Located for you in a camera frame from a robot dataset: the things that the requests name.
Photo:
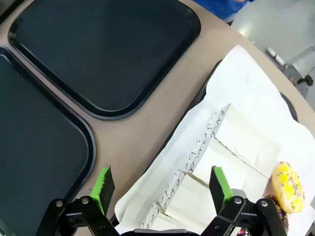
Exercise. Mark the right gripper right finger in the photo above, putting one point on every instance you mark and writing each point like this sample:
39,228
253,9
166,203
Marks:
219,194

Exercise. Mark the purple sprinkled dark donut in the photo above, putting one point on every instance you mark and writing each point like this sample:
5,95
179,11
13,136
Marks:
242,231

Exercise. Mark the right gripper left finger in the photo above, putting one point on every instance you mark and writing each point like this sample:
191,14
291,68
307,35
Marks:
101,194

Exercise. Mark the yellow frosted sprinkled donut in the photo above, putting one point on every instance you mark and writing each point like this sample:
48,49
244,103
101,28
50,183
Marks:
288,184

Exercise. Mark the person in blue shirt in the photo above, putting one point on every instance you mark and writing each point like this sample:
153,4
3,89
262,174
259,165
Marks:
219,6

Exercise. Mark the black plastic serving tray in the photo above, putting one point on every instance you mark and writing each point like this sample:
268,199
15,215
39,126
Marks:
37,147
103,56

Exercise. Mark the white paper sheet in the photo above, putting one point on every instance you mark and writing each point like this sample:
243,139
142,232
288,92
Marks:
246,81

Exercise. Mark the black tray under paper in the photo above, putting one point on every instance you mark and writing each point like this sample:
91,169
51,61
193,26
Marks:
199,97

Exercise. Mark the glazed donut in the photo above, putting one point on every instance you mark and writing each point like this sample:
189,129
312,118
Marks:
187,194

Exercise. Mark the chocolate frosted donut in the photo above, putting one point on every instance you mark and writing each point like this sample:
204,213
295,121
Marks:
283,217

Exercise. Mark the white script-printed paper box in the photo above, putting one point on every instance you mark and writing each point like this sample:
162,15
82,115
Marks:
246,169
246,132

